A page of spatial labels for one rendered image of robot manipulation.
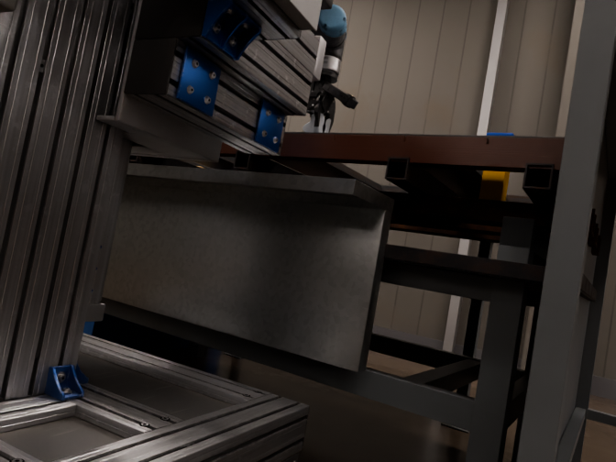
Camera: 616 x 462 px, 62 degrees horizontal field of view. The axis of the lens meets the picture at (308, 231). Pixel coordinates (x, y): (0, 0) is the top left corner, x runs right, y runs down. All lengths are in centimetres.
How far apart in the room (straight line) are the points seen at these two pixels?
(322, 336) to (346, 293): 11
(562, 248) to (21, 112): 76
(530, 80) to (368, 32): 138
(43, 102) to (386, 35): 384
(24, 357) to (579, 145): 85
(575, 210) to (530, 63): 347
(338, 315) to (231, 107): 50
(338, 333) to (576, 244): 58
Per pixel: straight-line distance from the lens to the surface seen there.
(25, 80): 86
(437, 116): 411
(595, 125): 74
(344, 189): 97
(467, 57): 425
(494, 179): 127
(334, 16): 143
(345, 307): 112
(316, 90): 152
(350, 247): 113
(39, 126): 87
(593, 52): 78
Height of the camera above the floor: 51
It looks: 3 degrees up
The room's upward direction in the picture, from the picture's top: 10 degrees clockwise
